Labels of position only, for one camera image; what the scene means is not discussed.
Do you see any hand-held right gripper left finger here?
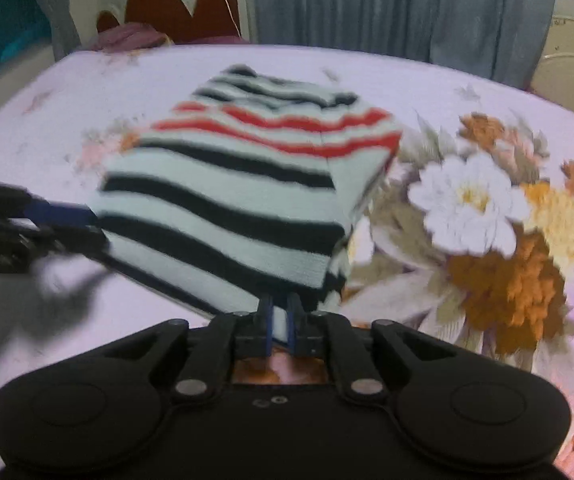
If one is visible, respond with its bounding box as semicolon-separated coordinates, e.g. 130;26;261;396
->
101;294;274;405

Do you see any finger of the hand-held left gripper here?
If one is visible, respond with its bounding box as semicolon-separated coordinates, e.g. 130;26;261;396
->
0;176;101;227
0;216;111;274

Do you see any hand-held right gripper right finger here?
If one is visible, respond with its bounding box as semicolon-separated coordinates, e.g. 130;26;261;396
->
287;292;462;405

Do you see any striped knit sweater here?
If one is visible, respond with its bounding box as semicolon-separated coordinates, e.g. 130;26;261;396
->
87;63;404;317

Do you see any purple patterned pillow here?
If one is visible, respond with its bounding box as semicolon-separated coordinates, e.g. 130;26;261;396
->
88;22;247;54

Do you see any grey-blue curtain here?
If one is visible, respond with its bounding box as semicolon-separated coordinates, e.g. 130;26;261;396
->
19;0;98;64
248;0;561;92

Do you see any cream and red headboard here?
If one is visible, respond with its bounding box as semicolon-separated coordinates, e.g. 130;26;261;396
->
94;0;259;47

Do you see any pink floral bedsheet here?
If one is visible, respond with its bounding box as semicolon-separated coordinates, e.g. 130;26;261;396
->
0;42;574;480

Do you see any white cable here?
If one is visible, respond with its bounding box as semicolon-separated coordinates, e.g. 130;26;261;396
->
213;0;246;41

